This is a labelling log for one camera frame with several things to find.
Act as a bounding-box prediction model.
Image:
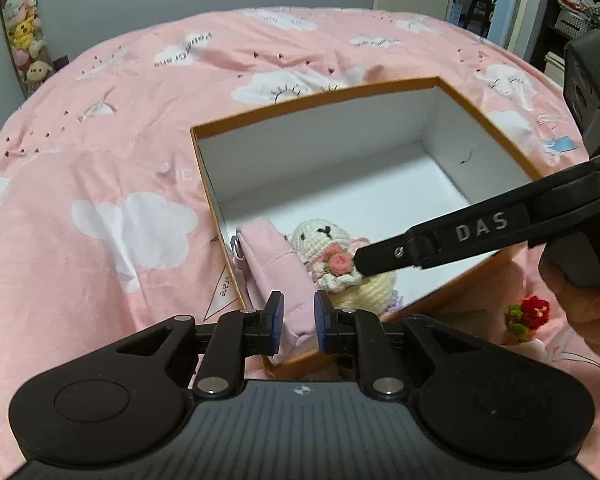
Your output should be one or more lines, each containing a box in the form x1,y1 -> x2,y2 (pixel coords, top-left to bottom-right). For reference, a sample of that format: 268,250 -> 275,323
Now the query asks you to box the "pink cloud print duvet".
0,8 -> 585,479

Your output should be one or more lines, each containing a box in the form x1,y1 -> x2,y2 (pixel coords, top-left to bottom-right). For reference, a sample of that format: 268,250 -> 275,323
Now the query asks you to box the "white crochet bunny doll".
285,219 -> 403,315

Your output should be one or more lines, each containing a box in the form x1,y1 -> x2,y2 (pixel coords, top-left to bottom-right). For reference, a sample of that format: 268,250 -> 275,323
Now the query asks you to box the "dark storage shelf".
530,0 -> 600,87

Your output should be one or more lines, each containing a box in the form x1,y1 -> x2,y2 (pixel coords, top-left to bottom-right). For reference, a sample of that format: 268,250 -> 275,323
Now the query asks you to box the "crochet orange red flower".
505,296 -> 550,342

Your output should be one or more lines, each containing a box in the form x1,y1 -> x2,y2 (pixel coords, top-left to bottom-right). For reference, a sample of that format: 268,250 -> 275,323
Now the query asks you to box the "hanging plush toy stack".
0,0 -> 55,98

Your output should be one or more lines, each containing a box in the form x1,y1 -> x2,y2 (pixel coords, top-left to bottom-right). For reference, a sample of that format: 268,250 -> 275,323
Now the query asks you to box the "orange cardboard storage box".
189,77 -> 549,382

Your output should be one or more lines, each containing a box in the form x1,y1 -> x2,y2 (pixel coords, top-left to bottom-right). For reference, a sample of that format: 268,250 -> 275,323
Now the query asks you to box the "pink zip pouch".
233,218 -> 317,365

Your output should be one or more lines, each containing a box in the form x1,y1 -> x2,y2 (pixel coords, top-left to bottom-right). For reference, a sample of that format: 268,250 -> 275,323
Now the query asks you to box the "person's right hand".
539,257 -> 600,356

